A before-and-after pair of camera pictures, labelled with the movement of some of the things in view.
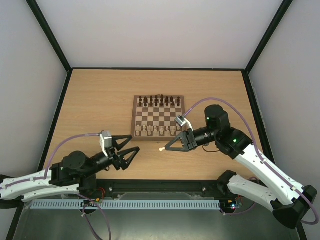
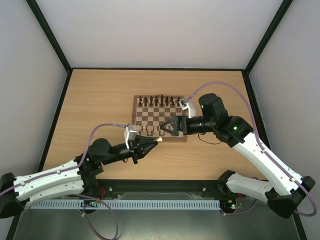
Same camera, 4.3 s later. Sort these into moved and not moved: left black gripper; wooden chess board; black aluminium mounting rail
Moved: left black gripper
Not moved: black aluminium mounting rail; wooden chess board
